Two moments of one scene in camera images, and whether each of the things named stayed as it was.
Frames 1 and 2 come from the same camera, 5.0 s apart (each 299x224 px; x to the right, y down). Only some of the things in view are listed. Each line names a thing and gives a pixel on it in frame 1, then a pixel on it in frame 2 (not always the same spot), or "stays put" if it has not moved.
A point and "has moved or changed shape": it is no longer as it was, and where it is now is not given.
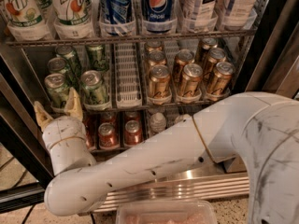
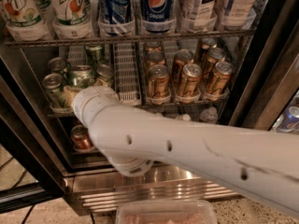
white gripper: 61,129 → 83,99
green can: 95,91 has moved or changed shape
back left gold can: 153,46 stays put
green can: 57,90 stays put
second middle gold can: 182,58 stays put
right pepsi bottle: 158,8 stays put
